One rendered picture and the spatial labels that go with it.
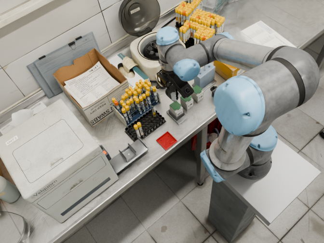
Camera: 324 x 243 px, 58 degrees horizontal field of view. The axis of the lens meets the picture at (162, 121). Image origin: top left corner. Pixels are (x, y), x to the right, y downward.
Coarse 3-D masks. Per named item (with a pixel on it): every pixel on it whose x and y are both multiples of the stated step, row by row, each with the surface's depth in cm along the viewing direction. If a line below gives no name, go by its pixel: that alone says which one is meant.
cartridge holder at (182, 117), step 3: (168, 111) 136; (183, 111) 133; (168, 114) 136; (171, 114) 133; (180, 114) 132; (183, 114) 133; (171, 117) 135; (174, 117) 132; (177, 117) 131; (180, 117) 133; (183, 117) 134; (186, 117) 133; (174, 120) 134; (177, 120) 133; (180, 120) 133; (183, 120) 133; (177, 123) 133; (180, 123) 133
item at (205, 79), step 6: (210, 66) 137; (204, 72) 135; (210, 72) 137; (198, 78) 135; (204, 78) 137; (210, 78) 141; (192, 84) 144; (198, 84) 139; (204, 84) 141; (210, 84) 143; (204, 90) 141
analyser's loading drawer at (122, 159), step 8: (128, 144) 122; (136, 144) 125; (144, 144) 123; (120, 152) 121; (128, 152) 124; (136, 152) 123; (112, 160) 122; (120, 160) 122; (128, 160) 120; (120, 168) 120
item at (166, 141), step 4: (168, 132) 131; (160, 136) 130; (164, 136) 130; (168, 136) 130; (172, 136) 129; (156, 140) 129; (160, 140) 130; (164, 140) 129; (168, 140) 129; (172, 140) 129; (176, 140) 128; (160, 144) 128; (164, 144) 128; (168, 144) 128; (172, 144) 127; (164, 148) 127; (168, 148) 127
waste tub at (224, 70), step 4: (216, 64) 143; (220, 64) 140; (224, 64) 137; (216, 68) 145; (220, 68) 142; (224, 68) 139; (228, 68) 137; (236, 68) 135; (216, 72) 147; (220, 72) 144; (224, 72) 141; (228, 72) 139; (232, 72) 136; (236, 72) 138; (240, 72) 140; (224, 76) 143; (228, 76) 140; (232, 76) 138
